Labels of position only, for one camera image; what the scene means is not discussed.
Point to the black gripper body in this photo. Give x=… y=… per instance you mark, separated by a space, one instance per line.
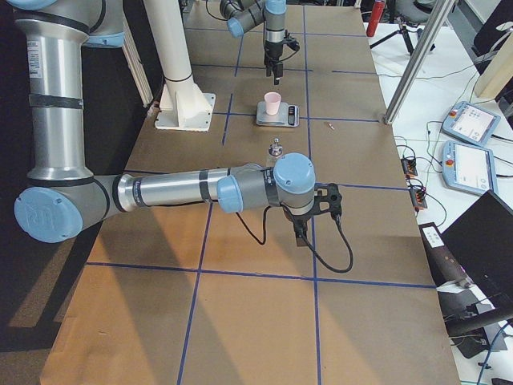
x=296 y=220
x=272 y=51

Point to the pink plastic cup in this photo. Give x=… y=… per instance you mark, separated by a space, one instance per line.
x=272 y=101

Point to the glass sauce dispenser bottle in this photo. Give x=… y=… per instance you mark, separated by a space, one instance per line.
x=275 y=152

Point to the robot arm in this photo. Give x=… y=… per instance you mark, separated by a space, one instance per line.
x=243 y=16
x=64 y=196

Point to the digital kitchen scale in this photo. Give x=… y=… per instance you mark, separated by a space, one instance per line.
x=286 y=117

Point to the orange connector box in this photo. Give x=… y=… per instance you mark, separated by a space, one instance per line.
x=418 y=199
x=409 y=166

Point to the black tripod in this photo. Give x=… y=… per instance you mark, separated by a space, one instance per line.
x=406 y=25

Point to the near blue teach pendant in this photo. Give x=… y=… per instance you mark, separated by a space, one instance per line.
x=468 y=168

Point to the blue teach pendant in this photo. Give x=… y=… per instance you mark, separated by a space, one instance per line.
x=470 y=123
x=468 y=168

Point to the black laptop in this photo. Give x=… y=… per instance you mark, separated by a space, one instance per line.
x=481 y=241

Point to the far blue teach pendant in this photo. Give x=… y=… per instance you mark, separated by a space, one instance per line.
x=470 y=123

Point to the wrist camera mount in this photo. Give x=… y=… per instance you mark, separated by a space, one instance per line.
x=291 y=42
x=327 y=199

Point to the white pedestal column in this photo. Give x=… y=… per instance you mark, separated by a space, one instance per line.
x=183 y=106

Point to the aluminium frame post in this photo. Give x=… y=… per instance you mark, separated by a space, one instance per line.
x=438 y=16

